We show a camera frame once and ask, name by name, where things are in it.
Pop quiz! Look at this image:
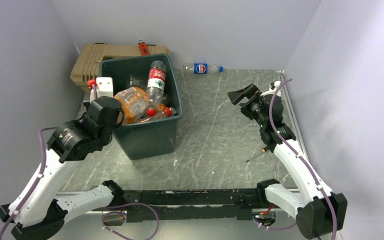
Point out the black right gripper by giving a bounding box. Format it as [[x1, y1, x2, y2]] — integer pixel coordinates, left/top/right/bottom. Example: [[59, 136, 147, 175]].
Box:
[[227, 83, 267, 128]]

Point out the crushed orange bottle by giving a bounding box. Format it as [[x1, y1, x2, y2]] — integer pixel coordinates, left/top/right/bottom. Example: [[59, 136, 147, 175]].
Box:
[[113, 86, 149, 125]]

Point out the dark green plastic bin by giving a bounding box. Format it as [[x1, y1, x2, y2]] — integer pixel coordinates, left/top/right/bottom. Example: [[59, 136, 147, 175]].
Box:
[[99, 53, 185, 160]]

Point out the blue cap bottle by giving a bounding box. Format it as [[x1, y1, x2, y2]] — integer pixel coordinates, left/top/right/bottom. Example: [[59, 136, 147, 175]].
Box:
[[182, 63, 224, 75]]

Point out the clear bottle red label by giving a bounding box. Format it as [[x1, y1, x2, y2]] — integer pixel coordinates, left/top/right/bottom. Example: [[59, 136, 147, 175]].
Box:
[[146, 60, 167, 105]]

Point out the small clear bottle red cap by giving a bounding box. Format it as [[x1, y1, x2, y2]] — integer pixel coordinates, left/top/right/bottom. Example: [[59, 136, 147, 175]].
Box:
[[146, 105, 177, 121]]

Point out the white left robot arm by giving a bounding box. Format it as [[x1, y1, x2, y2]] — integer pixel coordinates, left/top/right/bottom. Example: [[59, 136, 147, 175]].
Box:
[[0, 96, 124, 240]]

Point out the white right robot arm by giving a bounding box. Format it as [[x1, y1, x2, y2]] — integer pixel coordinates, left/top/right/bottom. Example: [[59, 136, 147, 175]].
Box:
[[227, 81, 348, 240]]

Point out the tan plastic toolbox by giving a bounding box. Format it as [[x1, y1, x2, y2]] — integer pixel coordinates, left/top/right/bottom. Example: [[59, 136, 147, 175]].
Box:
[[70, 42, 171, 94]]

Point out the black yellow screwdriver on table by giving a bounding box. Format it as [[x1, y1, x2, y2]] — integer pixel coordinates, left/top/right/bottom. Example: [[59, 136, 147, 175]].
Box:
[[245, 148, 267, 163]]

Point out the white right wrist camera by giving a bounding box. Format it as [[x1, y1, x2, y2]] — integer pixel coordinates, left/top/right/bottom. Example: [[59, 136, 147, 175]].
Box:
[[269, 80, 282, 97]]

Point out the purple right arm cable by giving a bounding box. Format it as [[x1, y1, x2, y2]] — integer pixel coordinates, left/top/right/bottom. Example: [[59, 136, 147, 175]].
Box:
[[253, 78, 339, 240]]

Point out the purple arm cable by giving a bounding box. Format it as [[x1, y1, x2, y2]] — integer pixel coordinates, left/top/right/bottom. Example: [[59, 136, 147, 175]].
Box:
[[0, 84, 98, 240], [253, 78, 339, 240]]

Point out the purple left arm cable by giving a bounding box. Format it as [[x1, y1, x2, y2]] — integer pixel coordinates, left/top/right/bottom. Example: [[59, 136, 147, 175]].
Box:
[[0, 84, 98, 240]]

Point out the red handled adjustable wrench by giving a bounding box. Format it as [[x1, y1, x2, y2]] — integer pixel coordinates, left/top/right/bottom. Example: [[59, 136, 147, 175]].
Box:
[[137, 39, 150, 56]]

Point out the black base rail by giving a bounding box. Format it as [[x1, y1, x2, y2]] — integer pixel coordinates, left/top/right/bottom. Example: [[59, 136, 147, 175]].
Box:
[[123, 188, 271, 223]]

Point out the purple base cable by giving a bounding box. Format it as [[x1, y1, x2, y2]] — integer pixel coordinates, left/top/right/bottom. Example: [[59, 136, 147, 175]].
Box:
[[100, 202, 160, 240]]

